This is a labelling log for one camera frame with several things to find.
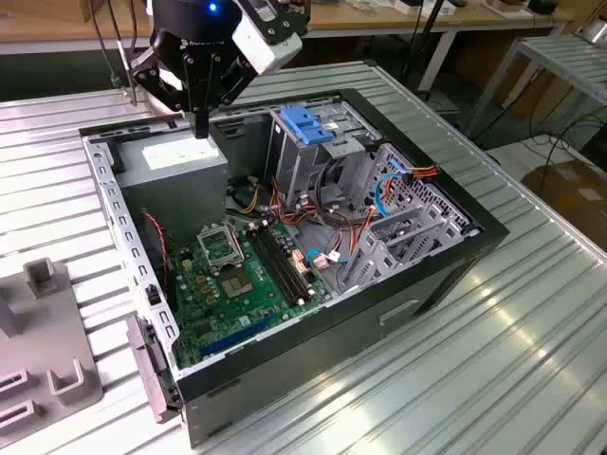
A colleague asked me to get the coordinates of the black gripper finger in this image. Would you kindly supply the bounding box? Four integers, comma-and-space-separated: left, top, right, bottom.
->
199, 51, 258, 139
131, 46, 205, 139

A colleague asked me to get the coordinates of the red yellow power wire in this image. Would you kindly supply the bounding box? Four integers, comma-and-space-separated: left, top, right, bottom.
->
401, 163, 440, 189

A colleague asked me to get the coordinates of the grey metal disk bay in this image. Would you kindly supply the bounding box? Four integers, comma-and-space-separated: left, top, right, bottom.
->
337, 141, 478, 294

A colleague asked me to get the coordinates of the blue plastic cage latch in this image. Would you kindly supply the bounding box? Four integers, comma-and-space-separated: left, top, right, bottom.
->
280, 107, 336, 147

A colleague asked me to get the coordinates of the grey metal drive cage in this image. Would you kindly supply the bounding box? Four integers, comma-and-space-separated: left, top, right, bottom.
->
265, 94, 380, 209

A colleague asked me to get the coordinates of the grey power supply box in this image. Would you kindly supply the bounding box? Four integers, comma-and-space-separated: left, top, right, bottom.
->
113, 128, 230, 243

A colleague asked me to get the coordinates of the black case fan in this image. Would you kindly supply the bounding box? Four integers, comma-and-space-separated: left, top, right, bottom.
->
137, 210, 179, 312

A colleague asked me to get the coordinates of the black RAM slot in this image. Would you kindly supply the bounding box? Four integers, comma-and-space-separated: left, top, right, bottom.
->
247, 227, 307, 308
259, 223, 318, 300

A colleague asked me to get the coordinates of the small white box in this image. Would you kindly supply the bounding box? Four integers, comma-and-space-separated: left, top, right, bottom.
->
395, 0, 445, 15

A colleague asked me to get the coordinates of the CPU socket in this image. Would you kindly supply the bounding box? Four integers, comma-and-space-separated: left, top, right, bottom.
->
215, 267, 261, 302

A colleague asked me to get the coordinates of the green motherboard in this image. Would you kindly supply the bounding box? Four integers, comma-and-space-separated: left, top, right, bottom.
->
165, 220, 333, 371

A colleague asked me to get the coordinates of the blue expansion slot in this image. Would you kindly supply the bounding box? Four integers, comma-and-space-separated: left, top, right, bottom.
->
197, 310, 279, 360

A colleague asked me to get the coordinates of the grey parts rack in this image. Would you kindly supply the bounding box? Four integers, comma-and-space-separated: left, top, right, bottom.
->
0, 257, 104, 435

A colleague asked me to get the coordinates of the black open PC case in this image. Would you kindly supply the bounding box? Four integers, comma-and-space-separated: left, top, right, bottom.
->
78, 87, 511, 449

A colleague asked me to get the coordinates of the brown wooden block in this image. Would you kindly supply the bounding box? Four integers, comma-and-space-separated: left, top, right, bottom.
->
487, 0, 532, 19

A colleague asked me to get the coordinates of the metal slat side table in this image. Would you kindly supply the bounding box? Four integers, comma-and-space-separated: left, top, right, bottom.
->
466, 33, 607, 138

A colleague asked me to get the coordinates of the brown cardboard box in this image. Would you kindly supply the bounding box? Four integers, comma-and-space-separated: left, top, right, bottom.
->
521, 159, 607, 252

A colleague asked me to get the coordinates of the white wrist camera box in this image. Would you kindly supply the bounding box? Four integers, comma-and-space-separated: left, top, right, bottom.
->
230, 0, 312, 76

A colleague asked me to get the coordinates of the black hanging cable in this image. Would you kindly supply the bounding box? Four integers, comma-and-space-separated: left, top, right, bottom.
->
89, 0, 120, 90

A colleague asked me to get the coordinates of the yellow black wire bundle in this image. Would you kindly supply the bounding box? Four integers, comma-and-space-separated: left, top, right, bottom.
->
239, 182, 265, 214

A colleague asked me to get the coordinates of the metal socket cover frame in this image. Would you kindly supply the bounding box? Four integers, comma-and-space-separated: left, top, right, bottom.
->
196, 221, 244, 274

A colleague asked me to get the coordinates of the thick black cable bundle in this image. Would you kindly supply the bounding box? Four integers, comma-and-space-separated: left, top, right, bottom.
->
317, 155, 376, 224

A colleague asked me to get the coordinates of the multicolour power wire bundle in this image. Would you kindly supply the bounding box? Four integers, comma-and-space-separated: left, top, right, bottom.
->
268, 175, 333, 229

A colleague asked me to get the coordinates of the red black twisted wire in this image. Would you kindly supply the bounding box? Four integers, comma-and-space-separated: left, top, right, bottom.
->
140, 210, 170, 288

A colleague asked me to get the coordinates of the blue flat data wire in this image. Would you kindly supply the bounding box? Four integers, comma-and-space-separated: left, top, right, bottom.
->
305, 171, 412, 269

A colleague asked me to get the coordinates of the grey plastic case handle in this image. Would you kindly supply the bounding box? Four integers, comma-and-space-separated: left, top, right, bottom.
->
125, 314, 184, 424

